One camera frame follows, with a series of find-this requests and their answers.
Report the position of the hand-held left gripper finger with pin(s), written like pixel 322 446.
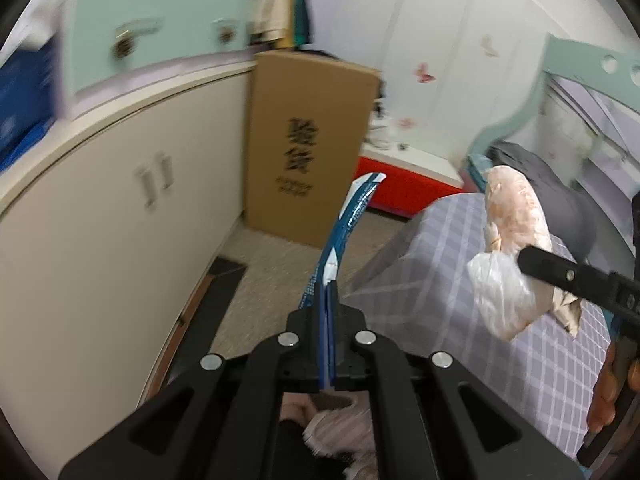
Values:
pixel 335 340
pixel 326 340

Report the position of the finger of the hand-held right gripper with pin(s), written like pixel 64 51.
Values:
pixel 560 272

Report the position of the orange white plastic bag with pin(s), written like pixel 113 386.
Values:
pixel 515 220

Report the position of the blue snack packet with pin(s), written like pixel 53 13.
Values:
pixel 345 220

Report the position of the person's right hand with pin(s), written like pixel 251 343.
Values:
pixel 602 395

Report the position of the grey blanket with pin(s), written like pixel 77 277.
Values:
pixel 555 190

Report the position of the pink fuzzy clothing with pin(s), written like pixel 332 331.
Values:
pixel 335 430

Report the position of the grey checked bedsheet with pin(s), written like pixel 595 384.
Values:
pixel 450 270

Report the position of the teal striped pillow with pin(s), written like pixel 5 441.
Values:
pixel 479 172

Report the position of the red white low box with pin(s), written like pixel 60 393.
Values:
pixel 400 185

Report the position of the mint green bed headboard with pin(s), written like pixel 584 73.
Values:
pixel 575 65

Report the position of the large cardboard box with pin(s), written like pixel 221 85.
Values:
pixel 310 125

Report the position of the pale butterfly sticker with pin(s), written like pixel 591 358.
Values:
pixel 487 45

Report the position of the red butterfly sticker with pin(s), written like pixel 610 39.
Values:
pixel 425 72

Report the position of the beige cabinet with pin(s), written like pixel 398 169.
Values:
pixel 90 240

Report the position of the white wardrobe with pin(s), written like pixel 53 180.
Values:
pixel 425 25

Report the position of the pinecone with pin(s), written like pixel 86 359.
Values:
pixel 227 35
pixel 122 47

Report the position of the teal hanging garment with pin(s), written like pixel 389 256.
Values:
pixel 301 5

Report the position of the beige hanging garment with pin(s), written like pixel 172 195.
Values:
pixel 272 2

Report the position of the mint green drawer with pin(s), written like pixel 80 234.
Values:
pixel 95 25
pixel 210 5

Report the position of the blue printed bag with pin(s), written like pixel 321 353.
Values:
pixel 25 105

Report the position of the faded red wall sticker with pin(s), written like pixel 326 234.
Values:
pixel 405 123

